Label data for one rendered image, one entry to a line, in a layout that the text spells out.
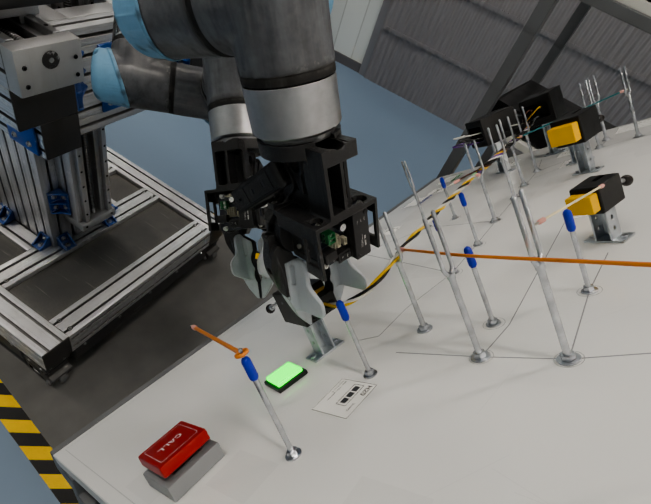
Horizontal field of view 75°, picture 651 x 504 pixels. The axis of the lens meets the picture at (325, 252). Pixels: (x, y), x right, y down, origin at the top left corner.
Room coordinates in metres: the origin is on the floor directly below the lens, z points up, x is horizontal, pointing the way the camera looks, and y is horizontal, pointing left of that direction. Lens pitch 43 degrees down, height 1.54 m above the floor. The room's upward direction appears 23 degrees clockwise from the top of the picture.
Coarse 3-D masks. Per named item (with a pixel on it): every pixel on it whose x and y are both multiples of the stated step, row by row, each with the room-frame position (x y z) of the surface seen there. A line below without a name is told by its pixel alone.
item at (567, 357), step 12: (516, 204) 0.27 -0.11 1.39; (516, 216) 0.27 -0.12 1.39; (528, 216) 0.28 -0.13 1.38; (528, 240) 0.27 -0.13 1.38; (528, 252) 0.26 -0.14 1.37; (540, 252) 0.28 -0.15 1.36; (540, 264) 0.26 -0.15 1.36; (540, 276) 0.26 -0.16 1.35; (552, 300) 0.26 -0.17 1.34; (552, 312) 0.25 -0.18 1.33; (564, 336) 0.25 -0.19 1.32; (564, 348) 0.24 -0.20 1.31; (564, 360) 0.24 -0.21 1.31; (576, 360) 0.24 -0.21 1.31
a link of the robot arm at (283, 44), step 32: (192, 0) 0.30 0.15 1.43; (224, 0) 0.29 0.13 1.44; (256, 0) 0.29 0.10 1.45; (288, 0) 0.30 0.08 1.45; (320, 0) 0.32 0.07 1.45; (224, 32) 0.30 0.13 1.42; (256, 32) 0.29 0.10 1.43; (288, 32) 0.29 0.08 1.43; (320, 32) 0.31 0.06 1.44; (256, 64) 0.29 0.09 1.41; (288, 64) 0.29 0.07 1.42; (320, 64) 0.30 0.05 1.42
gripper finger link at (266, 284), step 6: (258, 240) 0.42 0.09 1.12; (258, 246) 0.41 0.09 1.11; (258, 258) 0.37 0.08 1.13; (258, 264) 0.37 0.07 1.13; (258, 270) 0.36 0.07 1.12; (264, 270) 0.38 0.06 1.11; (264, 276) 0.38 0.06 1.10; (264, 282) 0.38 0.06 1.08; (270, 282) 0.39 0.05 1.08; (264, 288) 0.38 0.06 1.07; (270, 288) 0.38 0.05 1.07; (264, 294) 0.37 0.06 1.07
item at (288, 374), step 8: (280, 368) 0.27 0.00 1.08; (288, 368) 0.27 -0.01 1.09; (296, 368) 0.26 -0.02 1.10; (272, 376) 0.25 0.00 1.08; (280, 376) 0.25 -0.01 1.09; (288, 376) 0.25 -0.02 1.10; (296, 376) 0.25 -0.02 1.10; (272, 384) 0.24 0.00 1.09; (280, 384) 0.24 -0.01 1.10; (288, 384) 0.24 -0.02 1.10; (280, 392) 0.23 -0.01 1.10
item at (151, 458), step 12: (168, 432) 0.15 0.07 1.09; (180, 432) 0.15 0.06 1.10; (192, 432) 0.15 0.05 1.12; (204, 432) 0.15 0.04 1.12; (156, 444) 0.14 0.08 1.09; (168, 444) 0.14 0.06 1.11; (180, 444) 0.14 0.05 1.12; (192, 444) 0.14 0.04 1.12; (144, 456) 0.12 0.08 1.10; (156, 456) 0.12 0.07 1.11; (168, 456) 0.12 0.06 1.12; (180, 456) 0.13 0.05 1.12; (192, 456) 0.14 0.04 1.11; (156, 468) 0.11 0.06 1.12; (168, 468) 0.11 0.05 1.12
